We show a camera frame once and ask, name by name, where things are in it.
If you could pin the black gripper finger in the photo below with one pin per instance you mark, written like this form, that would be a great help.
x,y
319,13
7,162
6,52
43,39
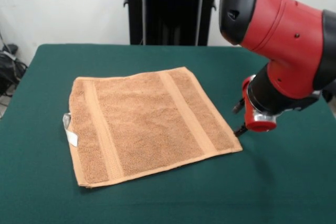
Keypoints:
x,y
239,106
240,130

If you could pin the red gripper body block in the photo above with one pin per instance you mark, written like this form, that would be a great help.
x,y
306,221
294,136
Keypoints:
x,y
258,125

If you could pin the tan terry towel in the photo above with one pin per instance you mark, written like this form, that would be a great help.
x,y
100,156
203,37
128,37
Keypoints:
x,y
144,129

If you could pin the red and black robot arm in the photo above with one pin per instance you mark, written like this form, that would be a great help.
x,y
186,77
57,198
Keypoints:
x,y
283,37

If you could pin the dark green table cloth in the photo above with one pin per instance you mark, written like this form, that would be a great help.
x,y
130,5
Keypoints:
x,y
262,169

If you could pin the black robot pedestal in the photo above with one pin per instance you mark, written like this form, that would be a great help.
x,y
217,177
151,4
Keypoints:
x,y
170,3

